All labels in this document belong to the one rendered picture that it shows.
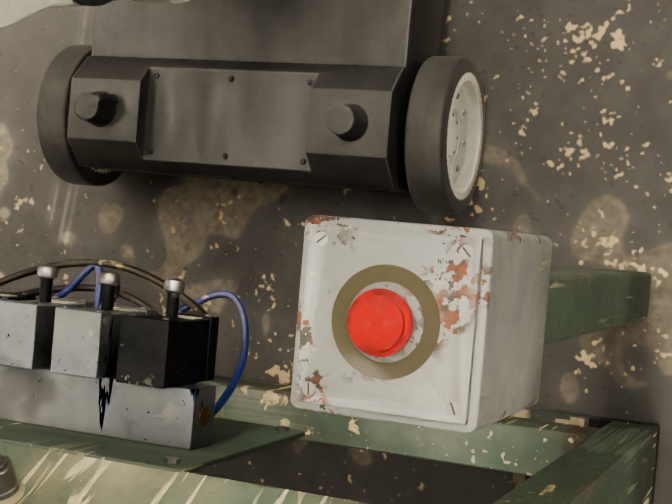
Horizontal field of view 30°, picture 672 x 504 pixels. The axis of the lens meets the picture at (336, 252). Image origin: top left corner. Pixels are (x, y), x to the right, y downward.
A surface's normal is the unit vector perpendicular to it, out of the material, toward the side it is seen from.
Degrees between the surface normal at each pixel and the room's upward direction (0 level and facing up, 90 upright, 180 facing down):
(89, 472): 58
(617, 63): 0
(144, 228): 0
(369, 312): 0
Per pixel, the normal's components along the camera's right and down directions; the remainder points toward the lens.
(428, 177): -0.32, 0.57
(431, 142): -0.35, 0.18
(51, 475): -0.12, -0.85
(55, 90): -0.31, -0.24
